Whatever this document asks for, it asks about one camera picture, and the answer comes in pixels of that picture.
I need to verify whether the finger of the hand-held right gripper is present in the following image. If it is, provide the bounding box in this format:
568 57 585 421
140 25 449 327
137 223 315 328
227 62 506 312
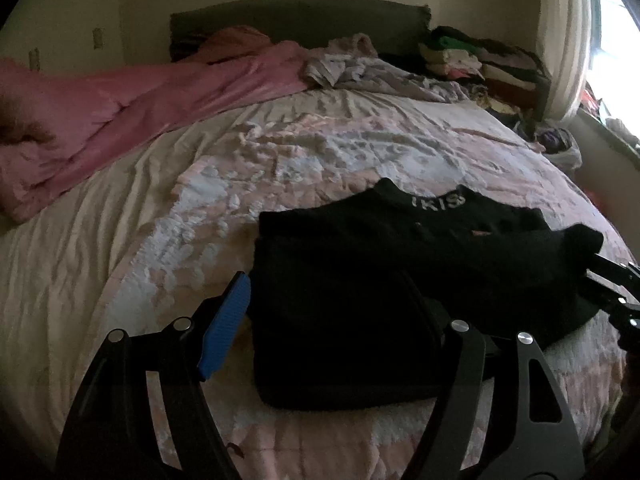
584 270 640 312
591 254 640 282

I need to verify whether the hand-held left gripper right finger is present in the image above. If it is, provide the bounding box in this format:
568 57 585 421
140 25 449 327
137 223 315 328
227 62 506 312
399 270 587 480

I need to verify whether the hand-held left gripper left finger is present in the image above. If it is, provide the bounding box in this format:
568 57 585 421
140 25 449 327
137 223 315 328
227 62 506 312
55 271 252 480

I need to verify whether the black sweater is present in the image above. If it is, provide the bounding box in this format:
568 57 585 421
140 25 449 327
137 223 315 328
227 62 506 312
247 177 606 411

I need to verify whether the plastic bag of clothes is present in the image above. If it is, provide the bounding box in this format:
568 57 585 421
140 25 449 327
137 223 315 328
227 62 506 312
536 127 584 172

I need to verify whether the stack of folded clothes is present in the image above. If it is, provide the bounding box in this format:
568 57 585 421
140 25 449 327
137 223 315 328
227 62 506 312
417 25 552 127

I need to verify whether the floral pink bedspread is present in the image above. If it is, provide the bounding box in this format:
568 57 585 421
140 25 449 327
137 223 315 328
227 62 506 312
0 87 632 480

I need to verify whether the window sill clutter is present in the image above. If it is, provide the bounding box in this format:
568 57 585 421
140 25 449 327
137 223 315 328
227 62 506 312
580 85 640 153

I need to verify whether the pink blanket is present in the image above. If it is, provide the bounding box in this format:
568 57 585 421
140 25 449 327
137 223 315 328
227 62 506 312
0 25 322 226

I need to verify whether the white curtain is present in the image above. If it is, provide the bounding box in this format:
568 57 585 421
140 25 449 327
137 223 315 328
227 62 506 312
539 0 602 122

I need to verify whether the crumpled lavender cloth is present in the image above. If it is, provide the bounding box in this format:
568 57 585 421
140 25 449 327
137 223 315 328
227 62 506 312
301 51 472 104

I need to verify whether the window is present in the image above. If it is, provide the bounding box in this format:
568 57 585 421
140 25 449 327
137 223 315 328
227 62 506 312
592 0 640 68

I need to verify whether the fluffy pink garment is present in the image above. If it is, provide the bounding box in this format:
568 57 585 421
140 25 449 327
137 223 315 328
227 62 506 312
327 33 379 59

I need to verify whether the dark headboard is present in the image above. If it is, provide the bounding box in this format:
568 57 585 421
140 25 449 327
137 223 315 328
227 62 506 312
169 0 432 62

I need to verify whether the white wardrobe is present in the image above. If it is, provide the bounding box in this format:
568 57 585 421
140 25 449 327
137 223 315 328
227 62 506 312
0 0 128 73

